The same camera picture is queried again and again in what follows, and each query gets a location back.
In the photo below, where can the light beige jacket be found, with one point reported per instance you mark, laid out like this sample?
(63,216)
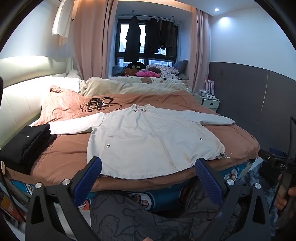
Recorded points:
(143,139)

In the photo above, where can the blue cartoon bed sheet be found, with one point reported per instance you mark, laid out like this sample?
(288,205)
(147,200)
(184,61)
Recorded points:
(138,199)

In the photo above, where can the brown plush toy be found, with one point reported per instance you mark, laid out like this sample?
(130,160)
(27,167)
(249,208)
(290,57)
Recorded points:
(129,72)

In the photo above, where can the folded black clothes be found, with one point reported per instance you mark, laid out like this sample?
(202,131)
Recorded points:
(25,143)

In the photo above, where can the grey fluffy rug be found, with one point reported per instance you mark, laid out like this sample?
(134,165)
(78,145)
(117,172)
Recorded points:
(252,176)

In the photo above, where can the striped paper bag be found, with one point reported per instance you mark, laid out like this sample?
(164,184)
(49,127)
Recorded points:
(210,84)

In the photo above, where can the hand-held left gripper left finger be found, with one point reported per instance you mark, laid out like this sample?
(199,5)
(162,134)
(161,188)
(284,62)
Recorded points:
(89,177)

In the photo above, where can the pink curtain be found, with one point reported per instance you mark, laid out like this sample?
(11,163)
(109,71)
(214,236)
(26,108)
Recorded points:
(200,46)
(92,39)

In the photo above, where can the pink cloth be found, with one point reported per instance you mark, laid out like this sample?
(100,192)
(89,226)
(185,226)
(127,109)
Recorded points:
(148,74)

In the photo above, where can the person's patterned trouser leg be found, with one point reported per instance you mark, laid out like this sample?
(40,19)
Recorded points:
(138,220)

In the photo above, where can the small black device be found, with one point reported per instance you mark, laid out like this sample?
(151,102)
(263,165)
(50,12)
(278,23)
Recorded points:
(95,100)

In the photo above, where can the hanging white shirt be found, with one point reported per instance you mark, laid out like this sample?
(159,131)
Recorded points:
(61,20)

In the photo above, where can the stack of books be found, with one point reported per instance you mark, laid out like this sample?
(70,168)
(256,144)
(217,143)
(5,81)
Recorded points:
(10,206)

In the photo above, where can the beige duvet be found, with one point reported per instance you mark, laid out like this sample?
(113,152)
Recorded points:
(129,87)

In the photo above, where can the cream pillow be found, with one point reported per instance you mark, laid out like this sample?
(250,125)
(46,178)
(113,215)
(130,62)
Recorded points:
(74,73)

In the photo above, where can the white nightstand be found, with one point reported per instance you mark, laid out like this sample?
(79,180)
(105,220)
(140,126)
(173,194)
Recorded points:
(209,103)

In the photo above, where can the row of hanging dark clothes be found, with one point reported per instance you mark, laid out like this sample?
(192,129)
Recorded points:
(159,34)

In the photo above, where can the black-framed window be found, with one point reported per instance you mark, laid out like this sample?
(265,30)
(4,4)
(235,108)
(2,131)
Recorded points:
(121,34)

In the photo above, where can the clothes rail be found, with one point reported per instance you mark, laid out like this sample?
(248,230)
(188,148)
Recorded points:
(141,17)

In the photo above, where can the person's right hand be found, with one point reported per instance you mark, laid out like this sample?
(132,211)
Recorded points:
(282,202)

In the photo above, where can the orange-brown blanket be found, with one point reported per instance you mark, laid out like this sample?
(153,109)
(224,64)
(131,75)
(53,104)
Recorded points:
(67,148)

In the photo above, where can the white pillow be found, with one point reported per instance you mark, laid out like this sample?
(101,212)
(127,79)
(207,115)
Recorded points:
(69,84)

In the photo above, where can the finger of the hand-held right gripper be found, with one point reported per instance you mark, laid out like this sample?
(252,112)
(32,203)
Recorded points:
(270,165)

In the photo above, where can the black plush toy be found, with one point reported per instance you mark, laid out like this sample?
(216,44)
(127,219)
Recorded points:
(135,65)

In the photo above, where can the hanging black coat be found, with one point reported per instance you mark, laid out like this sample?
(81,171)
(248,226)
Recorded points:
(132,39)

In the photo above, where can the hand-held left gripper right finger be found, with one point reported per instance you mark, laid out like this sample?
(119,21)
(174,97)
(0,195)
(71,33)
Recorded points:
(208,179)

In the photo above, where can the grey pillow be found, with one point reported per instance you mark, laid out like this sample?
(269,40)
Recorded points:
(181,67)

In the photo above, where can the white padded headboard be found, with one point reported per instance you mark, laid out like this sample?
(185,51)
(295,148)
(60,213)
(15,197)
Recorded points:
(20,92)

